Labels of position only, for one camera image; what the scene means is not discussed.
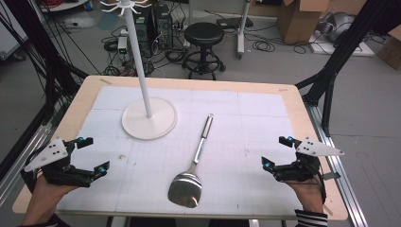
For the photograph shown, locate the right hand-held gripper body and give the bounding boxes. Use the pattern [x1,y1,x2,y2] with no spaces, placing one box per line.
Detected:
[271,136,345,183]

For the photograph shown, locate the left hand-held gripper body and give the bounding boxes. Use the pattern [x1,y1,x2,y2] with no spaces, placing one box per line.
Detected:
[23,136,97,188]

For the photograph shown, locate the white hook stand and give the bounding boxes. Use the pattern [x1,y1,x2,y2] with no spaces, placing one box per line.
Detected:
[99,0,179,141]

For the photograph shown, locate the metal spatula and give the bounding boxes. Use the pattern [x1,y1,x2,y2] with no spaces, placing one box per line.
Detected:
[167,113,215,209]

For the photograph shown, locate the person's right hand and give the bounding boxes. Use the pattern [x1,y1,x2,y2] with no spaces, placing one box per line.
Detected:
[283,176,327,215]

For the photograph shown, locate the person's left hand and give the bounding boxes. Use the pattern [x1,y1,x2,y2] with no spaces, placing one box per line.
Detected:
[28,171,79,211]

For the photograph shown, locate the white grid mat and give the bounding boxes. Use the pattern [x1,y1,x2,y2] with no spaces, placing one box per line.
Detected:
[56,85,304,213]

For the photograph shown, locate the small device with green light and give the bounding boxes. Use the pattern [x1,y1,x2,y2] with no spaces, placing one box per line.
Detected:
[116,36,129,55]

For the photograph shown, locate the white board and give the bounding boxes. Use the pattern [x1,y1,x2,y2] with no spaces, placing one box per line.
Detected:
[308,31,375,58]

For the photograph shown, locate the open cardboard box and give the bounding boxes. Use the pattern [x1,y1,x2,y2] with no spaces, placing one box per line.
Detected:
[276,0,330,45]

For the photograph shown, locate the grey appliance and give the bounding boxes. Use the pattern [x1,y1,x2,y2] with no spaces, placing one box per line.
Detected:
[320,11,356,44]

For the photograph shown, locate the black flat device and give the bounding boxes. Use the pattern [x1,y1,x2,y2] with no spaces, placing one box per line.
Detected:
[216,16,254,30]

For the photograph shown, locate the black round stool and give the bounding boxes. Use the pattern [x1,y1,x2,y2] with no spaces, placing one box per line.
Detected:
[181,22,227,80]

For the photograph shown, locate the small cardboard box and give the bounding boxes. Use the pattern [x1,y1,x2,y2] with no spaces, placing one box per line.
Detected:
[376,25,401,71]

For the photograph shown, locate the black computer tower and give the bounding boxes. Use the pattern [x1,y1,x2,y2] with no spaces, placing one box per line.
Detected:
[152,3,174,50]

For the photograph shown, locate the aluminium rail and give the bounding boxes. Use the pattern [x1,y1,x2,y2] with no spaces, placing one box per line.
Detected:
[304,102,370,227]
[0,122,53,207]

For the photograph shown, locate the thin black cable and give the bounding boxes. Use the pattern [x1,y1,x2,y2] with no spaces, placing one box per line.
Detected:
[314,164,327,206]

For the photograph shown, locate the grey metal bracket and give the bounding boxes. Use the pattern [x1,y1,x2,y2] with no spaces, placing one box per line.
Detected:
[322,171,341,182]

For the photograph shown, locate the coiled black floor cable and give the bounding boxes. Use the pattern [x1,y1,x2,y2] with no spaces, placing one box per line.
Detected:
[252,40,276,53]

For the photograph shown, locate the white post stand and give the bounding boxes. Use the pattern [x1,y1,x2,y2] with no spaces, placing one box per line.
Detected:
[235,0,253,60]

